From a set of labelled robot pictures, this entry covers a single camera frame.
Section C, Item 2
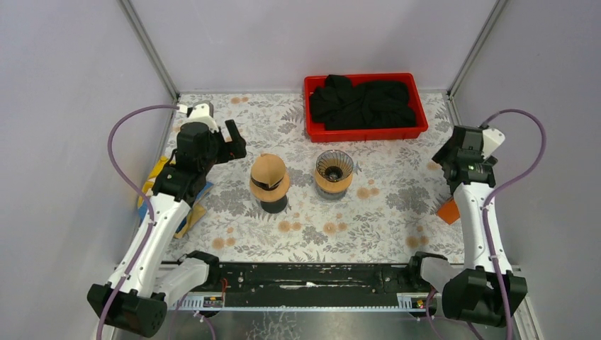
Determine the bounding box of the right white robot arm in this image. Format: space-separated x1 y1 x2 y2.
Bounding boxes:
406 126 527 327

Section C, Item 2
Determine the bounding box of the dark glass carafe red rim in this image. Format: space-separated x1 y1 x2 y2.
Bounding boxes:
260 196 288 214

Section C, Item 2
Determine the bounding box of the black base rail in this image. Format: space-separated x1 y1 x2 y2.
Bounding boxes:
182 262 431 312

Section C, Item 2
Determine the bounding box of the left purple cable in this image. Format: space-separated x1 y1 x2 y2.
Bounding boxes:
95 104 181 340

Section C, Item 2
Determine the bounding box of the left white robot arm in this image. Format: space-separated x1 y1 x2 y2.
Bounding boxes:
87 120 247 339

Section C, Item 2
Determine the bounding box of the yellow blue cartoon book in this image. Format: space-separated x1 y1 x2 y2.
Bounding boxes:
142 156 213 239

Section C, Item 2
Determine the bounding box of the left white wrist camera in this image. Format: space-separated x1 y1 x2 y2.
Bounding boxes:
177 101 220 134

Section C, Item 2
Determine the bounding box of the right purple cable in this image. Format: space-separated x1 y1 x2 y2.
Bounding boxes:
425 108 548 340

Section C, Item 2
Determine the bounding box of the floral table mat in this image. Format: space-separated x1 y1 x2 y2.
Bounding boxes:
164 92 464 264

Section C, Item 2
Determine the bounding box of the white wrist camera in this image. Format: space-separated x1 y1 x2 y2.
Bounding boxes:
481 125 506 159
177 101 220 134

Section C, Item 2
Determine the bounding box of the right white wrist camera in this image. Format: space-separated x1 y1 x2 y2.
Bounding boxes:
481 125 506 159

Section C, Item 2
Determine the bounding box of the brown paper coffee filter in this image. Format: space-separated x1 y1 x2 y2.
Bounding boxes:
250 154 286 184

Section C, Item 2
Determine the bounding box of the black cloth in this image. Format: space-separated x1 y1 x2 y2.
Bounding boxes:
309 75 417 130

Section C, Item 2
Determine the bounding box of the purple cable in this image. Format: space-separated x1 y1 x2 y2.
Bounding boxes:
95 104 181 340
425 108 548 340

